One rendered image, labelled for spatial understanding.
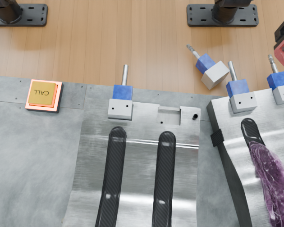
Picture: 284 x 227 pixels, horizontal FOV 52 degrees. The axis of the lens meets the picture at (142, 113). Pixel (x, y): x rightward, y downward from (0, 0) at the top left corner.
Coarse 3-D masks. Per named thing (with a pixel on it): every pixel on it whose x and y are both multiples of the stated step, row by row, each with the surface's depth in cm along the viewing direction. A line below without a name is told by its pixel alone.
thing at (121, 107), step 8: (120, 88) 65; (128, 88) 65; (112, 96) 65; (120, 96) 64; (128, 96) 64; (112, 104) 62; (120, 104) 62; (128, 104) 62; (112, 112) 62; (120, 112) 62; (128, 112) 62; (128, 120) 65
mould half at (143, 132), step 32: (96, 128) 64; (128, 128) 64; (160, 128) 64; (192, 128) 64; (96, 160) 62; (128, 160) 62; (192, 160) 62; (96, 192) 60; (128, 192) 60; (192, 192) 60; (64, 224) 56; (128, 224) 56; (192, 224) 57
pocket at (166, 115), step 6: (162, 108) 67; (168, 108) 67; (174, 108) 67; (162, 114) 67; (168, 114) 67; (174, 114) 67; (180, 114) 66; (162, 120) 67; (168, 120) 67; (174, 120) 67; (180, 120) 65
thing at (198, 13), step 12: (192, 12) 82; (204, 12) 82; (216, 12) 79; (228, 12) 76; (240, 12) 82; (252, 12) 82; (192, 24) 81; (204, 24) 81; (216, 24) 81; (228, 24) 81; (240, 24) 81; (252, 24) 81
